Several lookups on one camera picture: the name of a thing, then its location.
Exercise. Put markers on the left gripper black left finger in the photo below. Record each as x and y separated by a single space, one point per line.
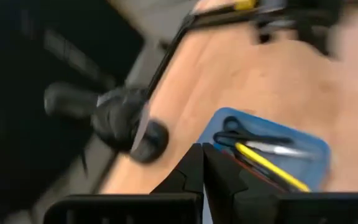
188 180

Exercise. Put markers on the yellow highlighter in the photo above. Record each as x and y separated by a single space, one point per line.
269 166

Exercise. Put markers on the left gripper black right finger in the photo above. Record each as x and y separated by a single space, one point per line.
228 199

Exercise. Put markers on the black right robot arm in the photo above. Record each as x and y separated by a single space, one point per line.
309 28

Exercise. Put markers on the black gooseneck desk lamp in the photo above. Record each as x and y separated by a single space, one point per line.
117 118

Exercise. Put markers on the blue translucent plastic supply box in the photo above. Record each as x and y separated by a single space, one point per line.
309 168

